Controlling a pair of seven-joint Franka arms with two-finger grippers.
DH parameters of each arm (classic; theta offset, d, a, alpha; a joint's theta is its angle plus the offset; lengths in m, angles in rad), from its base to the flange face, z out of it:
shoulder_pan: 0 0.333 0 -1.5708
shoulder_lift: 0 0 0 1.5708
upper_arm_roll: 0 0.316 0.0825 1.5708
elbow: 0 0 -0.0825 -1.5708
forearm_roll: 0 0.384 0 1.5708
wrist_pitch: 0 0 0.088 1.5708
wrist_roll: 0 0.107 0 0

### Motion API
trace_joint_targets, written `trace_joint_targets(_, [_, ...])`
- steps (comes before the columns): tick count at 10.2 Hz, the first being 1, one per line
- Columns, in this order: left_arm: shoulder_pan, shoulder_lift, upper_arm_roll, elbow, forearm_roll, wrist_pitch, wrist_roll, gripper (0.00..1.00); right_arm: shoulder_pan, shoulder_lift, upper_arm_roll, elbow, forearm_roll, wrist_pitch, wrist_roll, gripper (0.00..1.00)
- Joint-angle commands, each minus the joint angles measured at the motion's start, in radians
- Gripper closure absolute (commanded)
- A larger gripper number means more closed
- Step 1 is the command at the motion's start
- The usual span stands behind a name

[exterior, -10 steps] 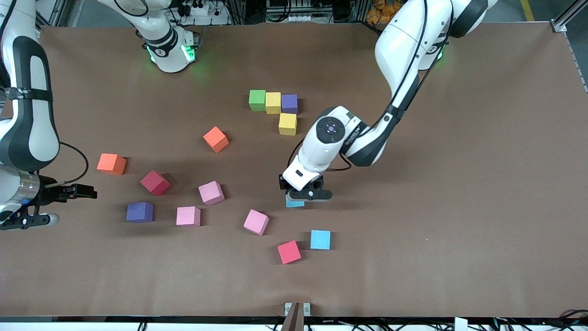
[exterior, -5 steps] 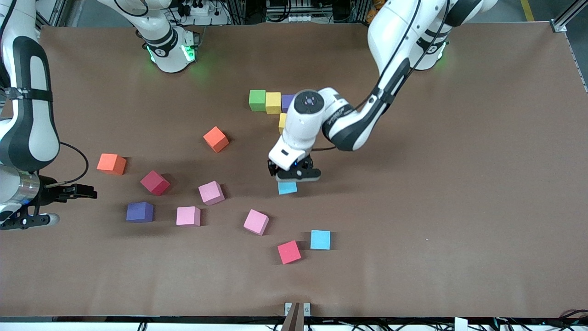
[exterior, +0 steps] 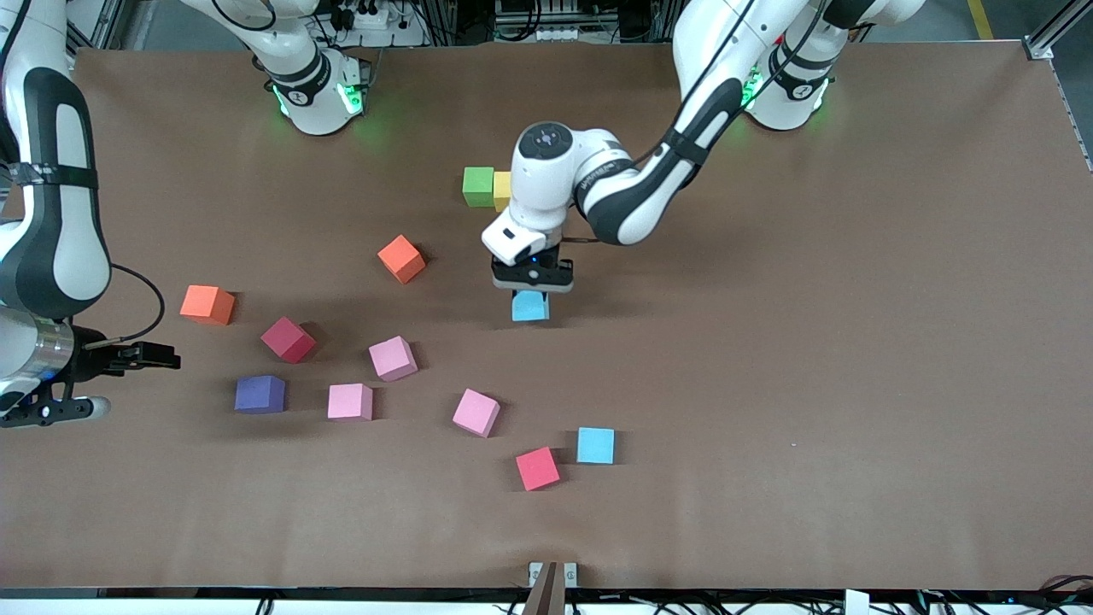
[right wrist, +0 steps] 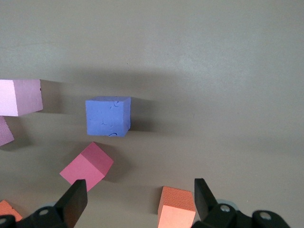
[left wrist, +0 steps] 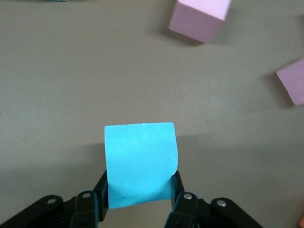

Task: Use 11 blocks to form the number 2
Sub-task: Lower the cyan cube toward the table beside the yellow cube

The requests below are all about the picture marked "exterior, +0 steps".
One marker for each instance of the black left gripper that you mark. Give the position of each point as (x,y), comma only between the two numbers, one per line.
(546,260)

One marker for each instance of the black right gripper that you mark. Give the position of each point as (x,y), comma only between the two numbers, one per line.
(92,359)

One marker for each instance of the teal blue foam cube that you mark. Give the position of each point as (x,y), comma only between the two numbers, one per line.
(530,307)

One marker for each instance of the yellow foam cube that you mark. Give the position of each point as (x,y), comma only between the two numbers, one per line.
(501,192)

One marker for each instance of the green foam cube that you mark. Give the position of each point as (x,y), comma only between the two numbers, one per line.
(478,184)

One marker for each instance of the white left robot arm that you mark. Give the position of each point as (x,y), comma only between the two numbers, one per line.
(538,184)

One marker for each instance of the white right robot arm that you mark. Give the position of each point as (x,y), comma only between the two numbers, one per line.
(77,248)

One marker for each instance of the orange foam cube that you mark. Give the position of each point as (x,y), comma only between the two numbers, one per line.
(401,258)
(205,303)

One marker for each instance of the purple foam cube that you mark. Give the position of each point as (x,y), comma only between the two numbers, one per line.
(259,393)

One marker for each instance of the crimson foam cube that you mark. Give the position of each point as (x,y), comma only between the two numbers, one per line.
(287,338)

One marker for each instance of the pink foam cube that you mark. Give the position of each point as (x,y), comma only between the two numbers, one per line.
(349,401)
(392,357)
(475,412)

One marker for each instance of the light blue foam cube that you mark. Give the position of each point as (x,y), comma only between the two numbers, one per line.
(595,445)

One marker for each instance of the red foam cube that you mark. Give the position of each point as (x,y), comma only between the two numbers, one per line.
(537,468)

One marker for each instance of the metal equipment rack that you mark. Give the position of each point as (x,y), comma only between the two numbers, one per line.
(546,34)

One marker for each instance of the white power strip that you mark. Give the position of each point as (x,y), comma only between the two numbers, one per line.
(371,21)

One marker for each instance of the brown table cover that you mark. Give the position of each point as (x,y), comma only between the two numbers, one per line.
(854,427)

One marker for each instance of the white paper tag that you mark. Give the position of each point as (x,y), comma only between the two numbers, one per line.
(856,604)

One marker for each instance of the small metal bracket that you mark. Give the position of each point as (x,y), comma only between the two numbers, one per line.
(570,574)

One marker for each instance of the aluminium frame profile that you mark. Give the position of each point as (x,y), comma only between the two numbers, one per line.
(107,36)
(1046,43)

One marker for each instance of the aluminium frame post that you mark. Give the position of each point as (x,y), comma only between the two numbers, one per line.
(545,594)

